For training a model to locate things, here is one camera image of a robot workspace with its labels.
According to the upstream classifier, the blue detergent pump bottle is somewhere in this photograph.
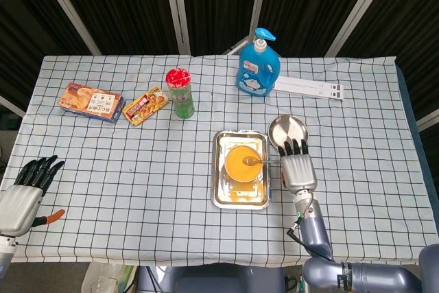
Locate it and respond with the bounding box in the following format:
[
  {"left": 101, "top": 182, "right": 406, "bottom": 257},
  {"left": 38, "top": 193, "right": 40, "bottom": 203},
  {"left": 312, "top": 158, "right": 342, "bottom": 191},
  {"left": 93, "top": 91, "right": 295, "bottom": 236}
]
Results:
[{"left": 235, "top": 27, "right": 281, "bottom": 97}]

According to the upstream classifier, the black arm cable with plug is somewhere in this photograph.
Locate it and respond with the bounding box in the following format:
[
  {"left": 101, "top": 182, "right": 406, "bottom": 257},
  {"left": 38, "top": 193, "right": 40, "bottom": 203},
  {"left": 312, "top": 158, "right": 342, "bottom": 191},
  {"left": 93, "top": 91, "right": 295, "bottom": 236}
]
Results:
[{"left": 286, "top": 192, "right": 335, "bottom": 261}]

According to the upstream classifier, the green chip can red lid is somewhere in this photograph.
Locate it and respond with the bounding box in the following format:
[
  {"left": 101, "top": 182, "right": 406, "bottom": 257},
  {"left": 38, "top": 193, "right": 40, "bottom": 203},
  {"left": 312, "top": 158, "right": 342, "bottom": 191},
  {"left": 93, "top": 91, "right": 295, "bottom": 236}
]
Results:
[{"left": 165, "top": 68, "right": 195, "bottom": 119}]

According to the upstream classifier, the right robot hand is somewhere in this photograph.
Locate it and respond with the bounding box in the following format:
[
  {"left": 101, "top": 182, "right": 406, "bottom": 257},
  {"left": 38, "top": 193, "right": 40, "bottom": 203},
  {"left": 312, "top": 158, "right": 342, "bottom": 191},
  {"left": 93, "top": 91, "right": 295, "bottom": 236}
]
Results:
[{"left": 276, "top": 137, "right": 318, "bottom": 194}]

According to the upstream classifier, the small metal spoon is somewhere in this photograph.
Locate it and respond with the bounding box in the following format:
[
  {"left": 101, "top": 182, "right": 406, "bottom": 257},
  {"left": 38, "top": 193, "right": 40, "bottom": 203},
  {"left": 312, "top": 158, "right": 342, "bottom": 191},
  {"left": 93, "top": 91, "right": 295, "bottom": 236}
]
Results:
[{"left": 241, "top": 156, "right": 282, "bottom": 167}]

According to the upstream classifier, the orange and blue biscuit box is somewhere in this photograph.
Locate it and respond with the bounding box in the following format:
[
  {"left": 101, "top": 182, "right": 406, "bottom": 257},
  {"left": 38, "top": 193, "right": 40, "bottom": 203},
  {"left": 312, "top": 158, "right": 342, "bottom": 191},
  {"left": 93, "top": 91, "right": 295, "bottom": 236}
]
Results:
[{"left": 57, "top": 82, "right": 126, "bottom": 124}]

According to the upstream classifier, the rectangular steel tray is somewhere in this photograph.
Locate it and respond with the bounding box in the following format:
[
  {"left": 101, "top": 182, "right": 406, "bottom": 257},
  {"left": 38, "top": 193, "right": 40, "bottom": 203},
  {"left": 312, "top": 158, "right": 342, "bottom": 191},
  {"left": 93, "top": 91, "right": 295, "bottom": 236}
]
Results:
[{"left": 210, "top": 129, "right": 272, "bottom": 211}]

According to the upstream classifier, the clear plastic bag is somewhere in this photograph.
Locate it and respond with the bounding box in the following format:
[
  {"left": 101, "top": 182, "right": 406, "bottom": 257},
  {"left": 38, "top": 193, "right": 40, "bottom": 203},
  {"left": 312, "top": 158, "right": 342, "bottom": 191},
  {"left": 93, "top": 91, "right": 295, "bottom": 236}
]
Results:
[{"left": 81, "top": 262, "right": 138, "bottom": 293}]

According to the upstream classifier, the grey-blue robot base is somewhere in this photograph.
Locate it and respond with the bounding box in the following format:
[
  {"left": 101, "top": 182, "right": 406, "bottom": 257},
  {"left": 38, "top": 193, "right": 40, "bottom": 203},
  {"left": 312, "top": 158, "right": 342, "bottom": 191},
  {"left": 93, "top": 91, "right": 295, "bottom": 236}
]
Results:
[{"left": 137, "top": 262, "right": 285, "bottom": 293}]

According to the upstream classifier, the yellow curry box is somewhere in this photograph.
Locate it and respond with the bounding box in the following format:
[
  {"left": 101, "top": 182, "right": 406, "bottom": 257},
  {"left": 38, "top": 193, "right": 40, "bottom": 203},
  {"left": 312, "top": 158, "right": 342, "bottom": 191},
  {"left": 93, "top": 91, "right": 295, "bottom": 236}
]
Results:
[{"left": 121, "top": 86, "right": 170, "bottom": 126}]

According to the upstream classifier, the bowl of yellow powder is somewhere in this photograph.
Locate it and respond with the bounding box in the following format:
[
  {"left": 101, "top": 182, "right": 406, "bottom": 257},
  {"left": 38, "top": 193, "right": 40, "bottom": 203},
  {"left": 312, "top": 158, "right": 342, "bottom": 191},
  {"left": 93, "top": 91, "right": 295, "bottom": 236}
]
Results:
[{"left": 224, "top": 145, "right": 265, "bottom": 183}]

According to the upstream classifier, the white power strip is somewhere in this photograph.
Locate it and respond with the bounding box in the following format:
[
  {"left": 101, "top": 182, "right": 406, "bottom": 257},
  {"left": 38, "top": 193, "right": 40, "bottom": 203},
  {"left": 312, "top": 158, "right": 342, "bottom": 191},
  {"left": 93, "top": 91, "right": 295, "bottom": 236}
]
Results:
[{"left": 272, "top": 75, "right": 344, "bottom": 101}]

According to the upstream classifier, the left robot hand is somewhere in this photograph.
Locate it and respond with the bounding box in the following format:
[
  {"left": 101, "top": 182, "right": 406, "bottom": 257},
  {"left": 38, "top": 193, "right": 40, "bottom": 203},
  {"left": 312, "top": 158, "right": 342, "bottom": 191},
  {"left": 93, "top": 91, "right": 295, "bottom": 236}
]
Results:
[{"left": 0, "top": 154, "right": 66, "bottom": 237}]

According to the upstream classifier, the round steel plate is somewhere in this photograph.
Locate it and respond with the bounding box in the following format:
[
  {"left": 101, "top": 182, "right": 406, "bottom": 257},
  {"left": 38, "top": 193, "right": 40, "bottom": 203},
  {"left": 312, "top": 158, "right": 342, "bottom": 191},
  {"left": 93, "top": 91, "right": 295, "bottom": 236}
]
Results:
[{"left": 268, "top": 114, "right": 309, "bottom": 152}]

